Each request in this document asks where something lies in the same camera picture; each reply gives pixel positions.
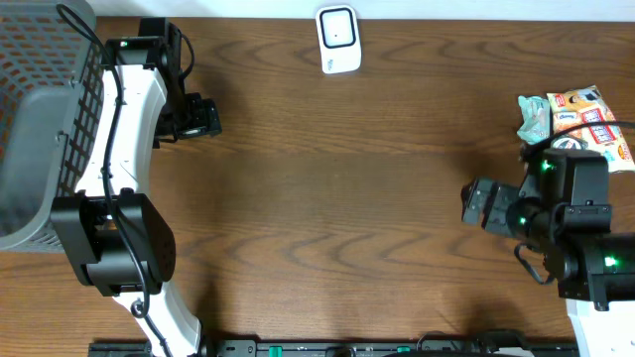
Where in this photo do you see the teal wet wipes pack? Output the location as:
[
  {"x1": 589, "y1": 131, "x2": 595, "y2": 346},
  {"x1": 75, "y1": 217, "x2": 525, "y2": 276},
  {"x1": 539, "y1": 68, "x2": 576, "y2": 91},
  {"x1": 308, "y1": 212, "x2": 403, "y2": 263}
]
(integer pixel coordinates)
[{"x1": 517, "y1": 96, "x2": 551, "y2": 145}]

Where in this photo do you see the orange Kleenex tissue pack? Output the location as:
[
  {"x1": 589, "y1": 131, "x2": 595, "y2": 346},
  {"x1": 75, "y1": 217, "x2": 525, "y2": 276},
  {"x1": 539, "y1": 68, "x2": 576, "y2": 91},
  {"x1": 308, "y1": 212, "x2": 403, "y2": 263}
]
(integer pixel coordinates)
[{"x1": 553, "y1": 111, "x2": 580, "y2": 134}]

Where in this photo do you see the white blue snack bag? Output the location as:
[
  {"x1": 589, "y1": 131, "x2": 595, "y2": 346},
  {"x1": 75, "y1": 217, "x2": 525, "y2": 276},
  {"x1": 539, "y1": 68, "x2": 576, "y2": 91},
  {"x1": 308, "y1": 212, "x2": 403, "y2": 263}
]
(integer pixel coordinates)
[{"x1": 545, "y1": 84, "x2": 635, "y2": 175}]

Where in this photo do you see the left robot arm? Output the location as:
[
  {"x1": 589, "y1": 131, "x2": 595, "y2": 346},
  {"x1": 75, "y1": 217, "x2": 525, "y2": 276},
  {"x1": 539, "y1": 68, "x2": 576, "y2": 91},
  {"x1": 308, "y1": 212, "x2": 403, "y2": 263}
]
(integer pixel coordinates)
[{"x1": 51, "y1": 6, "x2": 222, "y2": 356}]

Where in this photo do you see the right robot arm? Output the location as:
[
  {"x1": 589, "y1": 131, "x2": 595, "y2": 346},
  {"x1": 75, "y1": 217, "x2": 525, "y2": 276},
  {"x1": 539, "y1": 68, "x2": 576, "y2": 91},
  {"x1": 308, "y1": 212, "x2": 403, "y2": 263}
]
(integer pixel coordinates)
[{"x1": 460, "y1": 149, "x2": 634, "y2": 356}]

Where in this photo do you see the white barcode scanner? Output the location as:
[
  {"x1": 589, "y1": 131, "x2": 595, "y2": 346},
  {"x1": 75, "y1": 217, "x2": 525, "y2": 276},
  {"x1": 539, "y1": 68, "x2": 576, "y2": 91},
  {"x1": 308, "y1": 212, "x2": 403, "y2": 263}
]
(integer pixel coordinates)
[{"x1": 315, "y1": 5, "x2": 362, "y2": 74}]

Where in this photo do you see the dark grey plastic basket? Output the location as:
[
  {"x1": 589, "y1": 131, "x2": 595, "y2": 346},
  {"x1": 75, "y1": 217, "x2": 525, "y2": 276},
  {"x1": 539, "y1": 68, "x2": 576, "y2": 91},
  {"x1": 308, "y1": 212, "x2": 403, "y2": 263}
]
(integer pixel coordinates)
[{"x1": 1, "y1": 1, "x2": 103, "y2": 253}]

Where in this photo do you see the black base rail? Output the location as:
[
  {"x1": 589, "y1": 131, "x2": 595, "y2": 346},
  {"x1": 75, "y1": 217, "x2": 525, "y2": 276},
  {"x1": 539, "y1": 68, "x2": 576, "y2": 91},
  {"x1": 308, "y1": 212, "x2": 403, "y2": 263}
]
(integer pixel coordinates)
[{"x1": 88, "y1": 329, "x2": 581, "y2": 357}]

